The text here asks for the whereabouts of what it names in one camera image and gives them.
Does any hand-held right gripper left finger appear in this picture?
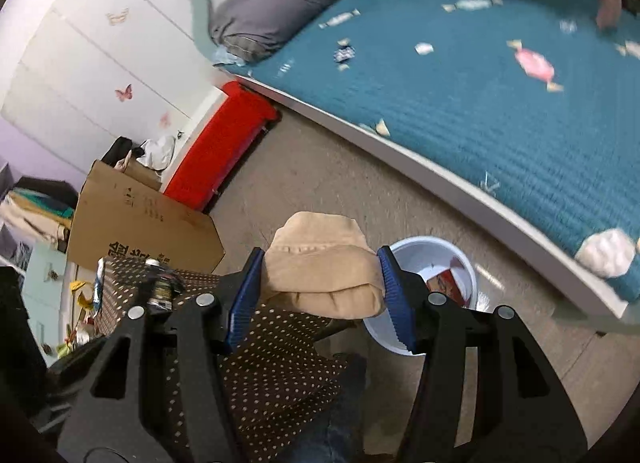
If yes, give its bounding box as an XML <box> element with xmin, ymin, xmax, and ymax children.
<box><xmin>57</xmin><ymin>246</ymin><xmax>266</xmax><ymax>463</ymax></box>

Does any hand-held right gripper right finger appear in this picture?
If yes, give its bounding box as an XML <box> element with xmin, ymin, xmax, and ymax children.
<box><xmin>376</xmin><ymin>244</ymin><xmax>588</xmax><ymax>463</ymax></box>

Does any white plastic bucket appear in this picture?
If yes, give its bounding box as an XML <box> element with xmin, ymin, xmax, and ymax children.
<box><xmin>362</xmin><ymin>236</ymin><xmax>478</xmax><ymax>355</ymax></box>

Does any beige stocking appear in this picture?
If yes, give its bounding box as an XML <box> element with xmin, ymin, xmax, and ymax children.
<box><xmin>262</xmin><ymin>212</ymin><xmax>388</xmax><ymax>319</ymax></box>

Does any red packet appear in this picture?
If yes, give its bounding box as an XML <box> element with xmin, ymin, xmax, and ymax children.
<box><xmin>427</xmin><ymin>263</ymin><xmax>473</xmax><ymax>309</ymax></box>

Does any brown dotted cloth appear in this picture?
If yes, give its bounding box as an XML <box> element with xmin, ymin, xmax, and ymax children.
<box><xmin>95</xmin><ymin>255</ymin><xmax>361</xmax><ymax>463</ymax></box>

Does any small dark bottle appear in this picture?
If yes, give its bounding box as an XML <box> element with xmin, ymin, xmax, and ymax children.
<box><xmin>145</xmin><ymin>258</ymin><xmax>183</xmax><ymax>314</ymax></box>

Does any person's jeans leg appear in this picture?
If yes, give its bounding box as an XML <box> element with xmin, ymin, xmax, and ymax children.
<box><xmin>280</xmin><ymin>353</ymin><xmax>371</xmax><ymax>463</ymax></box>

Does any brown cardboard box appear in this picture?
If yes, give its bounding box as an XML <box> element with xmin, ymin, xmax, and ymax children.
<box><xmin>66</xmin><ymin>159</ymin><xmax>226</xmax><ymax>275</ymax></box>

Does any red storage box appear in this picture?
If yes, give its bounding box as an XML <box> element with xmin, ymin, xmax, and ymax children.
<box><xmin>162</xmin><ymin>80</ymin><xmax>281</xmax><ymax>214</ymax></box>

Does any white plastic bag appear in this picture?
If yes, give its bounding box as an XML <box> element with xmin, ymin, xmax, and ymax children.
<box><xmin>132</xmin><ymin>136</ymin><xmax>176</xmax><ymax>171</ymax></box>

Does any black bag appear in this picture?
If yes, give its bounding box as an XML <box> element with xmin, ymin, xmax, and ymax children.
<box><xmin>100</xmin><ymin>137</ymin><xmax>133</xmax><ymax>166</ymax></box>

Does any bed with teal sheet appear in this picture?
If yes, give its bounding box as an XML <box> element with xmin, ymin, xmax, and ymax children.
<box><xmin>215</xmin><ymin>0</ymin><xmax>640</xmax><ymax>301</ymax></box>

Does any white crumpled tissue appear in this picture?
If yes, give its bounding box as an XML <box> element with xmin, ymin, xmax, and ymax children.
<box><xmin>575</xmin><ymin>228</ymin><xmax>638</xmax><ymax>278</ymax></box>

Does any pile of folded clothes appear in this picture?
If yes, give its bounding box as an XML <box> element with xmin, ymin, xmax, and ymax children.
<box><xmin>0</xmin><ymin>176</ymin><xmax>81</xmax><ymax>249</ymax></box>

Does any white wardrobe with butterfly stickers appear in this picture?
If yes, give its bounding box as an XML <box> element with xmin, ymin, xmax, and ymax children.
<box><xmin>0</xmin><ymin>0</ymin><xmax>216</xmax><ymax>179</ymax></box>

